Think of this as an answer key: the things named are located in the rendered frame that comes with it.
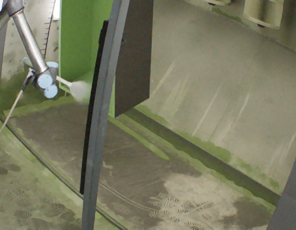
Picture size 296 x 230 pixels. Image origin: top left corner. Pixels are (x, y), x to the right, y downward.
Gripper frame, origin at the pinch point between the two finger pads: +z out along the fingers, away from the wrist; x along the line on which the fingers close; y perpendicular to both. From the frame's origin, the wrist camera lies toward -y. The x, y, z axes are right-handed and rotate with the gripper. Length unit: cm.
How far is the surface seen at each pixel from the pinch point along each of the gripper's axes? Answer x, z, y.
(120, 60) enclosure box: 36, -35, -36
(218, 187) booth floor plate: 136, -85, 4
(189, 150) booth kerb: 141, -37, -5
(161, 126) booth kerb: 135, -5, -7
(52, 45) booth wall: 54, 79, -16
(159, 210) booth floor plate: 85, -89, 33
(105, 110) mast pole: -35, -128, -16
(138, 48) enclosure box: 47, -31, -49
